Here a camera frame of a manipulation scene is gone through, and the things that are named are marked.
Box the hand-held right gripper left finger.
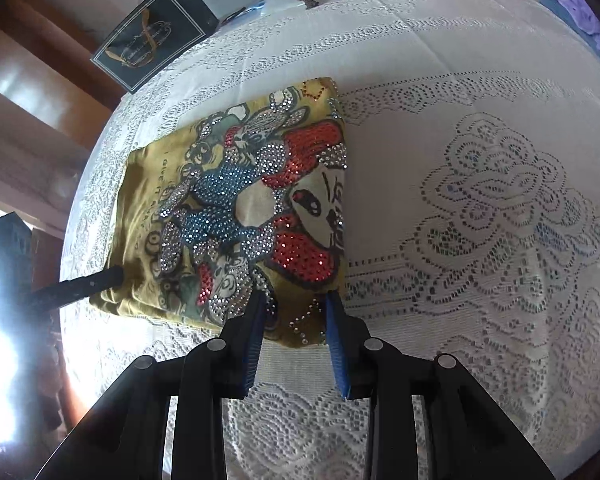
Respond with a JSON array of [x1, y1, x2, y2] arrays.
[[35, 290, 272, 480]]

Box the white lace tablecloth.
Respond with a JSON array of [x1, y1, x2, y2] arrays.
[[59, 0, 600, 480]]

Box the mustard yellow rhinestone t-shirt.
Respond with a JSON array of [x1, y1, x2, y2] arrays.
[[89, 76, 351, 350]]

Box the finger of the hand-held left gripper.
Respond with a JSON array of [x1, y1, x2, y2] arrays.
[[27, 266, 126, 312]]

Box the purple cloth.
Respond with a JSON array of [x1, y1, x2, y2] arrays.
[[545, 0, 600, 54]]

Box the black gift bag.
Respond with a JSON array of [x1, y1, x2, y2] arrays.
[[89, 0, 220, 94]]

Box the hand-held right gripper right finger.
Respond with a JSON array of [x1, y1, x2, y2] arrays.
[[325, 292, 557, 480]]

